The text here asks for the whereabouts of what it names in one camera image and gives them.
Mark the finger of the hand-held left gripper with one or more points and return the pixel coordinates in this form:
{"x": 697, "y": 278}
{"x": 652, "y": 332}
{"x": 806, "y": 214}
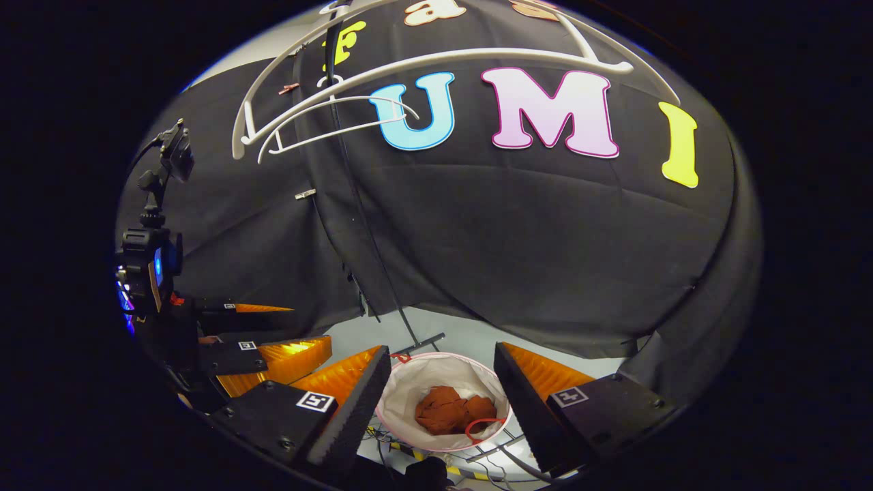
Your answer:
{"x": 235, "y": 358}
{"x": 245, "y": 322}

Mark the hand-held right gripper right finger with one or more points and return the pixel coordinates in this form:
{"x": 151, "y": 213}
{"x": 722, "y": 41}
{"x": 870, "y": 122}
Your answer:
{"x": 528, "y": 416}

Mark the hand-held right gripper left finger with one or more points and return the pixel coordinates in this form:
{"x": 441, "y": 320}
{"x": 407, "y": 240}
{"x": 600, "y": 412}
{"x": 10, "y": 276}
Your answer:
{"x": 351, "y": 416}

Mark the white laundry hamper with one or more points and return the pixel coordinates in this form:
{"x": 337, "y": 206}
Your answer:
{"x": 409, "y": 382}

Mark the black clothes rack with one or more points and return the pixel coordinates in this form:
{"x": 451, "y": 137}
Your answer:
{"x": 419, "y": 343}

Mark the empty white clothes hanger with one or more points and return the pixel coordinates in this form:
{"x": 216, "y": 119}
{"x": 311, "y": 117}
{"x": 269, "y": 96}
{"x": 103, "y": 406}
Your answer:
{"x": 341, "y": 99}

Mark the silver cloth clip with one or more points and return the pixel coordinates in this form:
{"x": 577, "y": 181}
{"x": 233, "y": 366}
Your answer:
{"x": 305, "y": 194}

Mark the black backdrop cloth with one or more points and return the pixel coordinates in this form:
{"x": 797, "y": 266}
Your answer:
{"x": 511, "y": 239}

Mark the pink cloth clip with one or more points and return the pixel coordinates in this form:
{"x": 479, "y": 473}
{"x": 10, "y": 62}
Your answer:
{"x": 289, "y": 88}

